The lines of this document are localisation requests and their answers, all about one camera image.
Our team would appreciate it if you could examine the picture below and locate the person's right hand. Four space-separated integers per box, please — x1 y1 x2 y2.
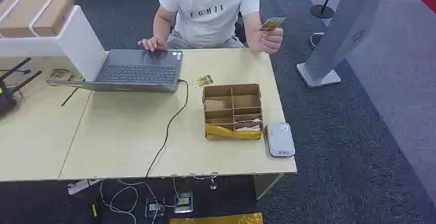
137 36 168 52

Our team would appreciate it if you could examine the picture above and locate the person's left hand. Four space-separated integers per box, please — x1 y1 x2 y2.
258 27 284 54

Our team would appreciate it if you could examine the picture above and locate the gold card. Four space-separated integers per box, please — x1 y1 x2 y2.
258 17 287 32

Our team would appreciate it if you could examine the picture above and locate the grey laptop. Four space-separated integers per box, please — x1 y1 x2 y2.
46 48 184 94

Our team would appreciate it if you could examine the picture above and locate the black chair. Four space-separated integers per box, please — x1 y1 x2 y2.
234 11 248 45

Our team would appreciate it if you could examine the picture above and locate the person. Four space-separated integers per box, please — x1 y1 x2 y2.
138 0 284 54

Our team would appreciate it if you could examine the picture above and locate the small gold cards stack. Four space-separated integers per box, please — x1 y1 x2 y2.
193 75 214 88

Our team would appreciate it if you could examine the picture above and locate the grey kiosk stand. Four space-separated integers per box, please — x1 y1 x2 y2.
296 0 387 89

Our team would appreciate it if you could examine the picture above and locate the white partition shelf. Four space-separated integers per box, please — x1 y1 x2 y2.
0 5 107 82

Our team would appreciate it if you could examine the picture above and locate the wooden box with compartments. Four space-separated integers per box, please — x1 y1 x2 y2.
202 83 264 140

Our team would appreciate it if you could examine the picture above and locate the pale cards stack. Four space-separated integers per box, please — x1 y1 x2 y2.
235 117 262 132

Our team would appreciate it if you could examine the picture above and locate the brown patterned pouch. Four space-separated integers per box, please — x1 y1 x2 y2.
47 68 85 84

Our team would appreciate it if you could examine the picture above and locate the black pen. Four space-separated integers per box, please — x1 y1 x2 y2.
61 87 80 107

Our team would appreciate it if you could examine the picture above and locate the white card reader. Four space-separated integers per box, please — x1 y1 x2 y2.
265 122 296 158

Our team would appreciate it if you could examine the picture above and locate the brown cardboard box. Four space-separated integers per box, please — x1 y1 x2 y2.
0 0 75 39

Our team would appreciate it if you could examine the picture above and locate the desk leg panel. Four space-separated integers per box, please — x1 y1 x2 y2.
253 173 284 200

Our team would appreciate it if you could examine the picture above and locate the black router with antennas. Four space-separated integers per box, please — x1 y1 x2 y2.
0 57 43 117

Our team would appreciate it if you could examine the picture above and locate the white power strip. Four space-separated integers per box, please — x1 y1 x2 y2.
66 178 103 196

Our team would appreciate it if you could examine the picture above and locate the steel floor socket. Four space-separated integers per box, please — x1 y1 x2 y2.
173 191 194 215

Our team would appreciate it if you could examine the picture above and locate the yellow foil bag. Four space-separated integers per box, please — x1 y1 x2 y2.
169 212 264 224

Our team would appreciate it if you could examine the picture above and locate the black power cable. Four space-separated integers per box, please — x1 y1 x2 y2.
145 79 189 179

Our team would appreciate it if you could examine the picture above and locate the metal cable hook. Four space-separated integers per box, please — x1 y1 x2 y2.
193 172 219 191

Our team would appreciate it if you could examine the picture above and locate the white cable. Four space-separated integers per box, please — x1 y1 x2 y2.
99 177 181 224

